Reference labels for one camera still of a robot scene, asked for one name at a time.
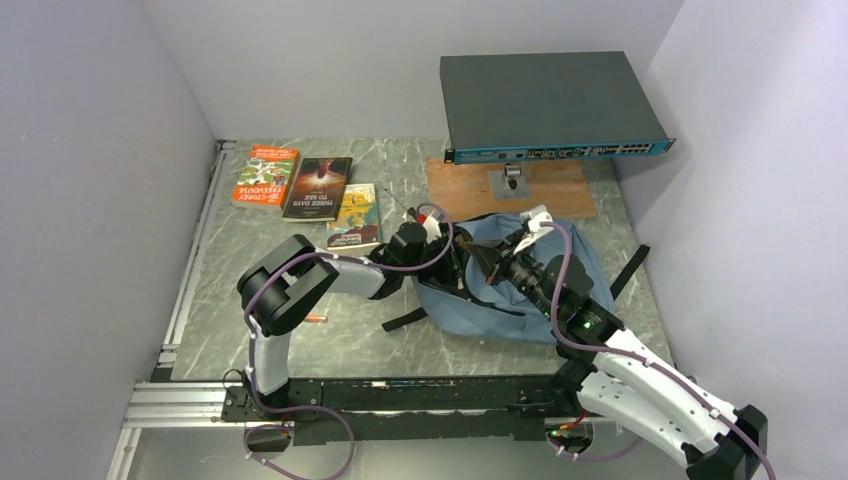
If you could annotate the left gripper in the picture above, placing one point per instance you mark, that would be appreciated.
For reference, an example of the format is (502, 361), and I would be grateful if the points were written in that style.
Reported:
(454, 267)

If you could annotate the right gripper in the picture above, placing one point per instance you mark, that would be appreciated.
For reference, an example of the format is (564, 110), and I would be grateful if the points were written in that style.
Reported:
(493, 256)

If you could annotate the blue student backpack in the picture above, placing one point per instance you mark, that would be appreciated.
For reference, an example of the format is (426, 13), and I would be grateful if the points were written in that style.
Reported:
(455, 296)

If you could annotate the dark three days book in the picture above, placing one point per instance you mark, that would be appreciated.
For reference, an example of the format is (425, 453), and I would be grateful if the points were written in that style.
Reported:
(316, 190)

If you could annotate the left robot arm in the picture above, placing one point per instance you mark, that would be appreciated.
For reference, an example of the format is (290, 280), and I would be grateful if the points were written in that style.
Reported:
(279, 291)

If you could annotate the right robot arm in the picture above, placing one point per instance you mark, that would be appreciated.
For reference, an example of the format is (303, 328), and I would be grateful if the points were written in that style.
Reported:
(609, 371)

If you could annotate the wooden board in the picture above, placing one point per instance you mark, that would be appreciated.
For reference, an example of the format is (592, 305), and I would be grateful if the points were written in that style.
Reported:
(469, 190)

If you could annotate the yellow black screwdriver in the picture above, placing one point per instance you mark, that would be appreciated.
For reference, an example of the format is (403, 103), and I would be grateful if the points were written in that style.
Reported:
(397, 199)

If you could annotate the yellow teal paperback book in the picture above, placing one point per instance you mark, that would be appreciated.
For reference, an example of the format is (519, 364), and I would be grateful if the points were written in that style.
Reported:
(356, 231)

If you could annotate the orange green treehouse book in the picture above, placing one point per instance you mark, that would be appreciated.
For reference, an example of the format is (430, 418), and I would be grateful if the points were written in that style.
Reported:
(263, 181)

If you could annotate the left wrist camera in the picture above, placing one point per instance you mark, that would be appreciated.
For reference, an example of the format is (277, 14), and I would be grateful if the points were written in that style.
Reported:
(427, 218)

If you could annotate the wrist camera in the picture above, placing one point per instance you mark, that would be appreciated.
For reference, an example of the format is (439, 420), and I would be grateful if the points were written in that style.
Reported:
(427, 218)
(535, 224)

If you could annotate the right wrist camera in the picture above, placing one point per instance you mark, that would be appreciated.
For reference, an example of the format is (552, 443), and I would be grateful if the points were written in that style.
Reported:
(535, 224)

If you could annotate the metal stand mount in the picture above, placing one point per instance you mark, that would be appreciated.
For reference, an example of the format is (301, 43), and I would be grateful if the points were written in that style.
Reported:
(508, 183)

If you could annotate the grey network switch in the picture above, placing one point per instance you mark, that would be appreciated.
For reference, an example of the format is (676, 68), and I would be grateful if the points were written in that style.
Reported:
(547, 106)

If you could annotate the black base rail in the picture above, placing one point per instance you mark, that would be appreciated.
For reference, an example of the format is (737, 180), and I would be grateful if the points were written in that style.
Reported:
(322, 410)

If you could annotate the aluminium side rail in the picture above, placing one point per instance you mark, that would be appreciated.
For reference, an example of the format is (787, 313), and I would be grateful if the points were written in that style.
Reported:
(179, 317)

